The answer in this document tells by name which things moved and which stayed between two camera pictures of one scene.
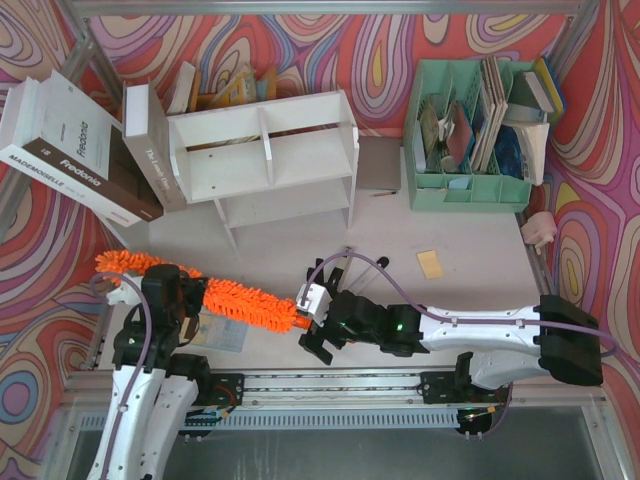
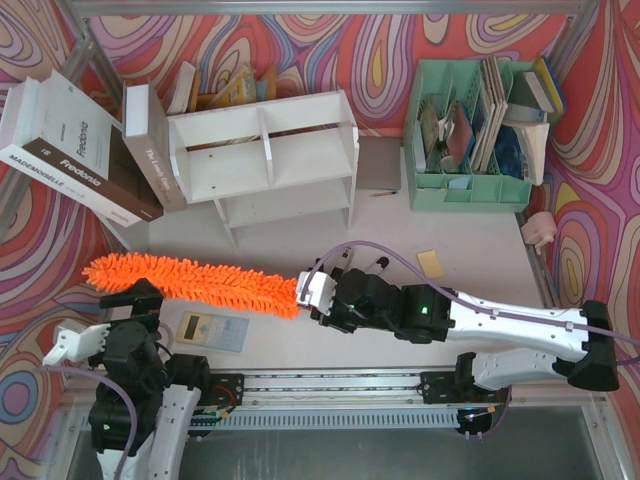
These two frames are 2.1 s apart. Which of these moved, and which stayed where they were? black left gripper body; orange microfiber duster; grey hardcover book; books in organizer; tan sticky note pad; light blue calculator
Moved: orange microfiber duster; black left gripper body
Stayed: tan sticky note pad; light blue calculator; books in organizer; grey hardcover book
